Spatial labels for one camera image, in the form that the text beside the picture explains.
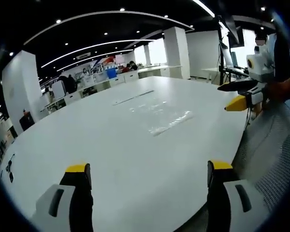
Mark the tall white pillar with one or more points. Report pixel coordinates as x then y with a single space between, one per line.
176 53

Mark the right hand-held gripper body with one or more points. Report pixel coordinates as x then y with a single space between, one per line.
262 65

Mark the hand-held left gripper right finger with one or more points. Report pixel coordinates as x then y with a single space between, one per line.
232 205

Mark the wide white pillar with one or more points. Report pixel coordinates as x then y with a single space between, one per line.
20 91

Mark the white mesh office chair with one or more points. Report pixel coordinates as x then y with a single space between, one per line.
268 154

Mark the long white counter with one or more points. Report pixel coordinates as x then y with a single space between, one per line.
106 83

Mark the clear crinkled food packaging bag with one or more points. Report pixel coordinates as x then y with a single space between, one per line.
170 123

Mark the blue storage box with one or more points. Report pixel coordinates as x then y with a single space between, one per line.
111 73

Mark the clear long food packaging bag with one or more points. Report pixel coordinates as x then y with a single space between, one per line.
133 97

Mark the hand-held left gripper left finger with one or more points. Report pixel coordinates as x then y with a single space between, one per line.
62 205

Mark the small black clip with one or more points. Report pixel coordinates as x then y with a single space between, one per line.
11 177

